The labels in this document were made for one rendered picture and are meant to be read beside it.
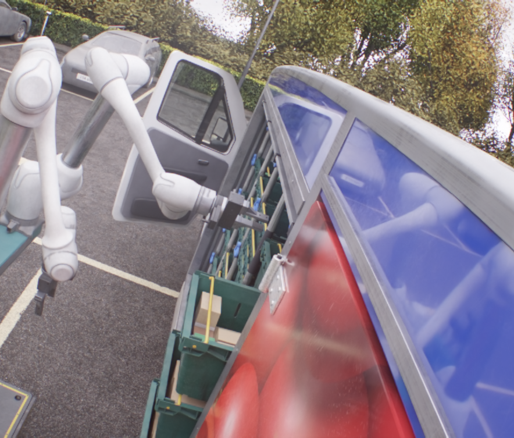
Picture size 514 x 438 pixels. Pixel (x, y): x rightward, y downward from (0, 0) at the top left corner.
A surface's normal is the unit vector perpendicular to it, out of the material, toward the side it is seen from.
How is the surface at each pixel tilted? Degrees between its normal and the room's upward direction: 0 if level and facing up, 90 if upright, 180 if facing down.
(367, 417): 90
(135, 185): 89
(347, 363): 90
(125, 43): 32
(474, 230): 90
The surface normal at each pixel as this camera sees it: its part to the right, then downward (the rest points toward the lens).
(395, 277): -0.92, -0.34
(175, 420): 0.03, 0.44
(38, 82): 0.43, 0.44
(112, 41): 0.35, -0.51
